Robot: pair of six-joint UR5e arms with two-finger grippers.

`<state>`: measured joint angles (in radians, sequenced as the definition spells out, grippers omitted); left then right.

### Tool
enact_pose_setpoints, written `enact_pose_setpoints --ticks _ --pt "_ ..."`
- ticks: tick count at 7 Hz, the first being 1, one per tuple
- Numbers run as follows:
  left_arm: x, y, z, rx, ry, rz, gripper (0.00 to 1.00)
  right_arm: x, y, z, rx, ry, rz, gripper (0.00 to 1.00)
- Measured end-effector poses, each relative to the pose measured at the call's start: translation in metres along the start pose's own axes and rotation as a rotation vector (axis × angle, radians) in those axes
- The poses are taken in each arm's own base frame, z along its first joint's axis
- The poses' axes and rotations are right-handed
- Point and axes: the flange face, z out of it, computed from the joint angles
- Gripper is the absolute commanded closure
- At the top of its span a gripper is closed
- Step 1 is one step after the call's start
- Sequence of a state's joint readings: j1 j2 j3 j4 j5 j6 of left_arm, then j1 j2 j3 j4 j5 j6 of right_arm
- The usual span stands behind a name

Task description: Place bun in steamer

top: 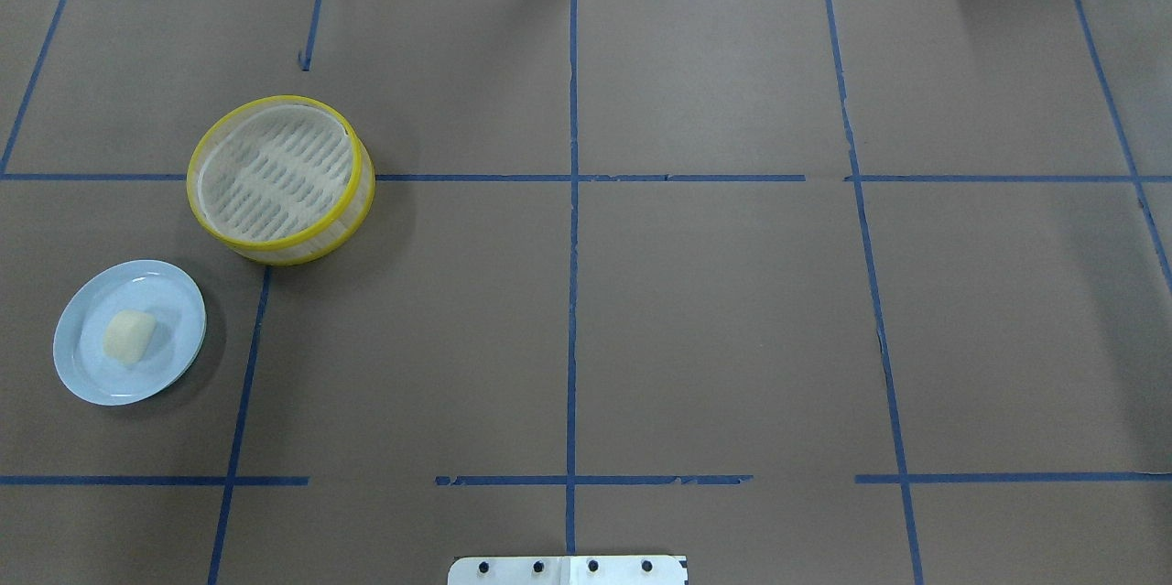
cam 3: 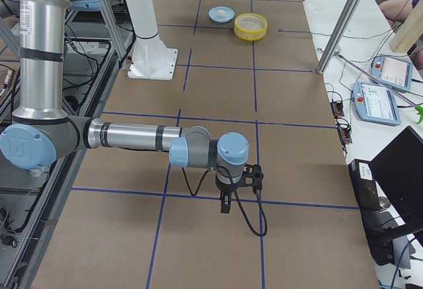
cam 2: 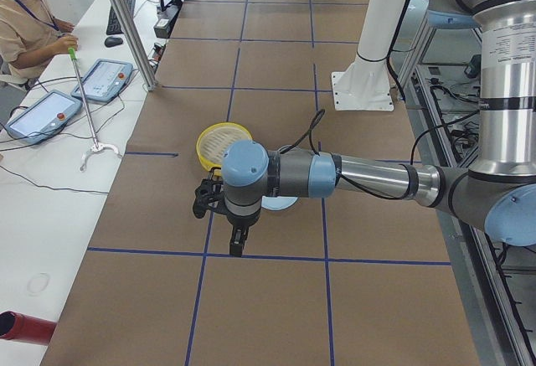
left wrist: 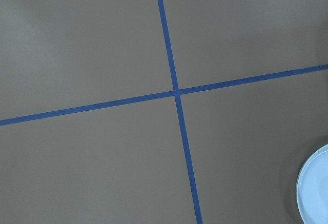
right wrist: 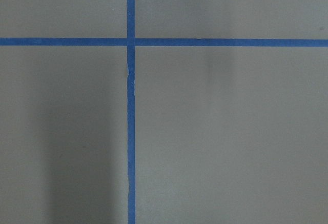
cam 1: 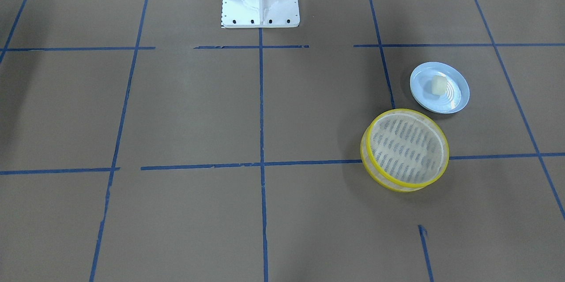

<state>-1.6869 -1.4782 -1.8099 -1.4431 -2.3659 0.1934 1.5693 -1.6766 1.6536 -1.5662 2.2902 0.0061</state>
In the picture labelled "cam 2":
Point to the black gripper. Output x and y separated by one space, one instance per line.
240 221

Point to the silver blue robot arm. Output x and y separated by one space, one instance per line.
496 194

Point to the yellow bamboo steamer basket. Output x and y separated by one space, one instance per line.
215 139

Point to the light blue plate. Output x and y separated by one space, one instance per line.
277 203

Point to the far blue teach pendant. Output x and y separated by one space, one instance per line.
105 79

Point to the blue teach pendant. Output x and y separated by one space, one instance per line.
105 79
45 118

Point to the black power adapter box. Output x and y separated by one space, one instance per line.
165 22

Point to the near blue teach pendant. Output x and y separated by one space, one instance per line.
45 118

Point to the black computer mouse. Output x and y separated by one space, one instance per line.
113 41

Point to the red cylinder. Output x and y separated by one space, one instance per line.
22 328

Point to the metal reacher grabber tool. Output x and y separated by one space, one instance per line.
97 146

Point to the seated person beige shirt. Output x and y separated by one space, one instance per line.
31 36

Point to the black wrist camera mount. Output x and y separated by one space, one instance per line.
209 195

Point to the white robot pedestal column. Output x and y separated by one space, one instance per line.
365 84

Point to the aluminium frame post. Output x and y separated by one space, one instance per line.
135 43

